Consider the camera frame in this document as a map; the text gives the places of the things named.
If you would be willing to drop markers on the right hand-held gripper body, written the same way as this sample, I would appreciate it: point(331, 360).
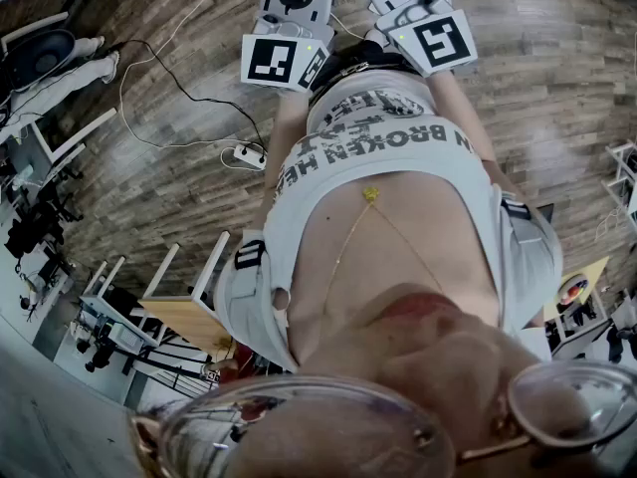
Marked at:
point(440, 43)

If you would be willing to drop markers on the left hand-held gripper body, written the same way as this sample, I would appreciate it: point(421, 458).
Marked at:
point(271, 63)

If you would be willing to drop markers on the person's left forearm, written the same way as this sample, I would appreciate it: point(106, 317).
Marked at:
point(288, 127)

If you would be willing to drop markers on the person's right forearm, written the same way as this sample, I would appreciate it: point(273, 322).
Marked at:
point(460, 112)

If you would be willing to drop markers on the black belt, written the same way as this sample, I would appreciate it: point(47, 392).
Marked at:
point(328, 81)

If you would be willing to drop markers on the black shorts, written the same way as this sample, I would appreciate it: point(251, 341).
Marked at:
point(343, 58)

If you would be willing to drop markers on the white power strip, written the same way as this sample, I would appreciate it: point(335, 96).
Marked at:
point(249, 155)

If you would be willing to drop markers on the white printed shirt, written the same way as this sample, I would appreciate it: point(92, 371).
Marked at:
point(398, 162)

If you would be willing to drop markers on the person's head and chest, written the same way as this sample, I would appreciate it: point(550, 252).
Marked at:
point(388, 252)

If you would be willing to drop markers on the white shelf rack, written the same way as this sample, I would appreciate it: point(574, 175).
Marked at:
point(622, 177)

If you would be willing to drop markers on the black office chair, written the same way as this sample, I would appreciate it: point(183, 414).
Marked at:
point(40, 53)

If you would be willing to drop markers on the wooden table white legs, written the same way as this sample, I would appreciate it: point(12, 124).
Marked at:
point(184, 316)
point(592, 277)

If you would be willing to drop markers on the black railing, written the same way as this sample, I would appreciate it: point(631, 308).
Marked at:
point(169, 366)

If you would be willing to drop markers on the clear-rimmed eyeglasses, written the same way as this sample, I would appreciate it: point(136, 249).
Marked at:
point(278, 406)

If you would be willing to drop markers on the white frame table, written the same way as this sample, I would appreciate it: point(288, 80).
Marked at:
point(79, 135)

